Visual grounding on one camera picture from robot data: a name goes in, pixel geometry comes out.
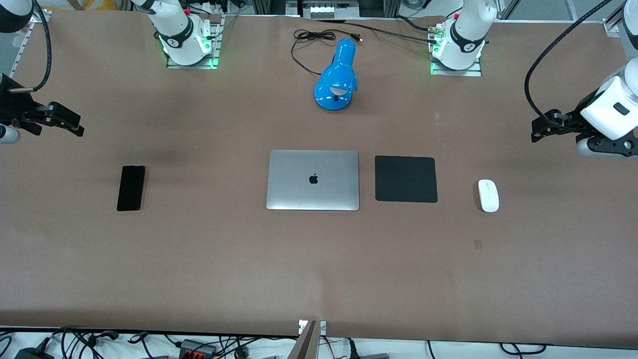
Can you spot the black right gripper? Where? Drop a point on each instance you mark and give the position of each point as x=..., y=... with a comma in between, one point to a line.
x=13, y=103

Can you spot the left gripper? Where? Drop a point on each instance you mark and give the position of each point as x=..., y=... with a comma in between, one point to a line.
x=571, y=122

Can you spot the white computer mouse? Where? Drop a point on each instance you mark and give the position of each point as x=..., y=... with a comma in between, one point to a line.
x=488, y=195

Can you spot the black smartphone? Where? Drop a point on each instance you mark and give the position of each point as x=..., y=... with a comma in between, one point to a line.
x=131, y=188

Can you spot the black mouse pad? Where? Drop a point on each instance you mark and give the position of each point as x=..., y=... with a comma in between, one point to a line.
x=406, y=179

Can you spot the blue desk lamp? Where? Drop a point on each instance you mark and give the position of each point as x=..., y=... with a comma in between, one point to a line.
x=339, y=70

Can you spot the black power adapter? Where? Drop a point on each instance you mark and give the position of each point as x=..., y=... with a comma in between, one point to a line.
x=32, y=354

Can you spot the silver closed laptop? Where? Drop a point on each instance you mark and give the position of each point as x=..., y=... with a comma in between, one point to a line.
x=313, y=192

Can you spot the white power strip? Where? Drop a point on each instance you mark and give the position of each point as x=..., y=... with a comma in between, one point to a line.
x=329, y=10

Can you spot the grey box with orange connectors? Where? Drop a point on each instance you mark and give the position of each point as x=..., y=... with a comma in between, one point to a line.
x=192, y=345

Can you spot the aluminium frame rail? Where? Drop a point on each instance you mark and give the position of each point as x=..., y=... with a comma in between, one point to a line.
x=25, y=40
x=610, y=27

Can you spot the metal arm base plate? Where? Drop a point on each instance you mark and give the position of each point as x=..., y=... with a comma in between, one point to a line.
x=456, y=72
x=214, y=50

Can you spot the white table edge bracket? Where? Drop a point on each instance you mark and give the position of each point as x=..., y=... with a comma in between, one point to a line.
x=323, y=327

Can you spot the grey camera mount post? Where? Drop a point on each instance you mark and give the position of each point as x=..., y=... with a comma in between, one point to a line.
x=306, y=344

